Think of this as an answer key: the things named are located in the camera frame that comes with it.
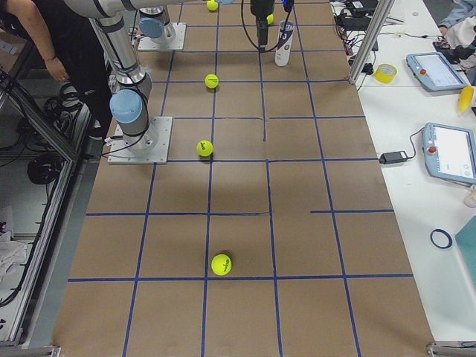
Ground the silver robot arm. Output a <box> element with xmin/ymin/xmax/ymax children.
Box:
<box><xmin>139</xmin><ymin>5</ymin><xmax>176</xmax><ymax>43</ymax></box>
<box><xmin>66</xmin><ymin>0</ymin><xmax>178</xmax><ymax>153</ymax></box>

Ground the aluminium frame post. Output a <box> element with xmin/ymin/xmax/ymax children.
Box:
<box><xmin>348</xmin><ymin>0</ymin><xmax>394</xmax><ymax>84</ymax></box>

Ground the far blue teach pendant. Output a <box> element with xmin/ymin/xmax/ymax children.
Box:
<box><xmin>406</xmin><ymin>52</ymin><xmax>466</xmax><ymax>91</ymax></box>

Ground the teal box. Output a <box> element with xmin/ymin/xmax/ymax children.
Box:
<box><xmin>455</xmin><ymin>216</ymin><xmax>476</xmax><ymax>282</ymax></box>

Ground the white blue tennis ball can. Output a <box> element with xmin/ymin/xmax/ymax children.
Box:
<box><xmin>274</xmin><ymin>20</ymin><xmax>294</xmax><ymax>67</ymax></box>

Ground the tennis ball far corner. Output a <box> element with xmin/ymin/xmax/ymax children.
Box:
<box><xmin>206</xmin><ymin>0</ymin><xmax>219</xmax><ymax>12</ymax></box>

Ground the tennis ball table centre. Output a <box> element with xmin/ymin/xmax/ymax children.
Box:
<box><xmin>204</xmin><ymin>74</ymin><xmax>219</xmax><ymax>89</ymax></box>

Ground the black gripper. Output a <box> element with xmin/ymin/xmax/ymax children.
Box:
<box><xmin>250</xmin><ymin>0</ymin><xmax>274</xmax><ymax>51</ymax></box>

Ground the yellow tape roll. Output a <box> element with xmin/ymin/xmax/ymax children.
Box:
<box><xmin>374</xmin><ymin>63</ymin><xmax>397</xmax><ymax>84</ymax></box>

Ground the yellow corn toy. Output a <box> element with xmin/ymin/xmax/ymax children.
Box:
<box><xmin>457</xmin><ymin>86</ymin><xmax>475</xmax><ymax>114</ymax></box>

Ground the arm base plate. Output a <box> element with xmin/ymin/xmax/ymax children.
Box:
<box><xmin>107</xmin><ymin>116</ymin><xmax>173</xmax><ymax>164</ymax></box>
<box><xmin>138</xmin><ymin>22</ymin><xmax>187</xmax><ymax>52</ymax></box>

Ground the tennis ball near far base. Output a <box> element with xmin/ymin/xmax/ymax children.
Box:
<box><xmin>266</xmin><ymin>14</ymin><xmax>274</xmax><ymax>25</ymax></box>

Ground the blue tape ring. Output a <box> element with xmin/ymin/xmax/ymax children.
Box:
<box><xmin>430</xmin><ymin>228</ymin><xmax>453</xmax><ymax>250</ymax></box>

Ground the near blue teach pendant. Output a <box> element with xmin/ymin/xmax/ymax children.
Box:
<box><xmin>422</xmin><ymin>123</ymin><xmax>475</xmax><ymax>185</ymax></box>

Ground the blue teach pendant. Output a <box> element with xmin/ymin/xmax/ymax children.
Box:
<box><xmin>422</xmin><ymin>123</ymin><xmax>475</xmax><ymax>185</ymax></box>
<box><xmin>406</xmin><ymin>52</ymin><xmax>466</xmax><ymax>91</ymax></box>

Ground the black power adapter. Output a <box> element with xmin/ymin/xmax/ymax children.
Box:
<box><xmin>379</xmin><ymin>151</ymin><xmax>409</xmax><ymax>164</ymax></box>

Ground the person in black clothes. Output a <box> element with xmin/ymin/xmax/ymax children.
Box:
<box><xmin>1</xmin><ymin>1</ymin><xmax>112</xmax><ymax>140</ymax></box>

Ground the tennis ball base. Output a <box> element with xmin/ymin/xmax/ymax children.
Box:
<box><xmin>266</xmin><ymin>14</ymin><xmax>274</xmax><ymax>25</ymax></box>
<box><xmin>196</xmin><ymin>140</ymin><xmax>213</xmax><ymax>158</ymax></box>

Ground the tennis ball lone front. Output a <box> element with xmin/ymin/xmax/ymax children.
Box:
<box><xmin>210</xmin><ymin>253</ymin><xmax>232</xmax><ymax>276</ymax></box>

